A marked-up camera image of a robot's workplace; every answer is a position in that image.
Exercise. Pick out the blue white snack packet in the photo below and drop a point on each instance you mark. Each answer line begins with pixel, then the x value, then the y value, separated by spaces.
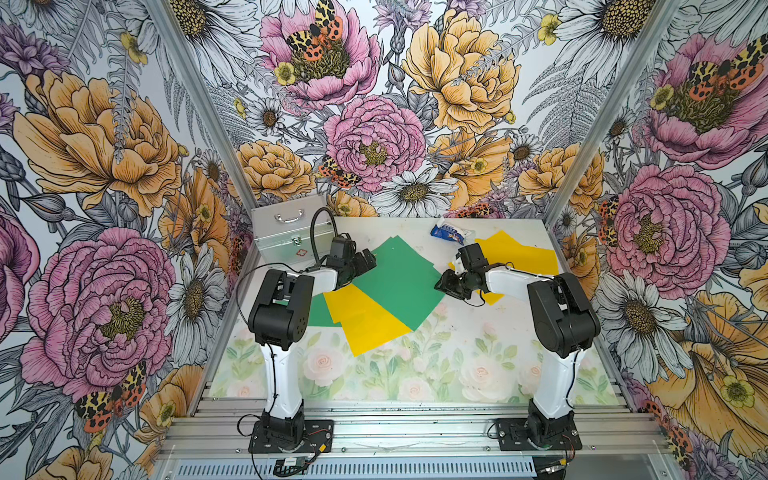
pixel 450 231

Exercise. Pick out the aluminium corner post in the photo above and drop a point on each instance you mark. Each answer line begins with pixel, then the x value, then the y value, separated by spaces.
pixel 650 36
pixel 172 36

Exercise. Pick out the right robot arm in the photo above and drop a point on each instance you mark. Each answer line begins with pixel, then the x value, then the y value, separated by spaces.
pixel 565 325

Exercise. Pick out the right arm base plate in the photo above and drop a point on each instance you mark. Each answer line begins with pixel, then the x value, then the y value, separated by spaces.
pixel 534 434

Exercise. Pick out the yellow paper sheet under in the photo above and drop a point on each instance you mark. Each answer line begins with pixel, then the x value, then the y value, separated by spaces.
pixel 486 298

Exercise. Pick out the silver metal case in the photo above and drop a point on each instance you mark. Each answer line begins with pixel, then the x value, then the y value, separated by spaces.
pixel 282 230

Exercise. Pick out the aluminium rail frame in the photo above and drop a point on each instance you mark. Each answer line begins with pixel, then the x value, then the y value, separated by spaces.
pixel 219 427

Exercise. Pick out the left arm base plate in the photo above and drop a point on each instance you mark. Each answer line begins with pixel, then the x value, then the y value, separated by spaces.
pixel 292 436

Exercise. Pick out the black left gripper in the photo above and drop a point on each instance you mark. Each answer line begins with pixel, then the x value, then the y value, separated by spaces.
pixel 359 258

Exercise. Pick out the yellow paper sheet top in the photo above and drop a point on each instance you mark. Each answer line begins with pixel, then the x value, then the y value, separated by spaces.
pixel 502 248

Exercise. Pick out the aluminium corner post left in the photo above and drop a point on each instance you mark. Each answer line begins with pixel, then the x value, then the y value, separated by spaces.
pixel 172 36

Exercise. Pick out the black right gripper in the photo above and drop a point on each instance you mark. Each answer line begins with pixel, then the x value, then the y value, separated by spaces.
pixel 447 285

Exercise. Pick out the yellow paper sheet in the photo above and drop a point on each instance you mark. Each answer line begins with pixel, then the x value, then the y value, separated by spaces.
pixel 502 248
pixel 350 304
pixel 363 337

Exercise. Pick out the aluminium corner post right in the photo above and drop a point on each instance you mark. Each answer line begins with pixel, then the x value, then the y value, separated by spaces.
pixel 650 36

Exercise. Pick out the large green paper sheet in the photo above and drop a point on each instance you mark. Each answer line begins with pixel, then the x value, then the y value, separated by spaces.
pixel 402 282

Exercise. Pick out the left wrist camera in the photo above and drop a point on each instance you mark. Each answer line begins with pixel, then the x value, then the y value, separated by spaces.
pixel 342 248

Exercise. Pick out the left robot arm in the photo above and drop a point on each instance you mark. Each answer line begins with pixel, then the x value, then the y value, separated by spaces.
pixel 278 320

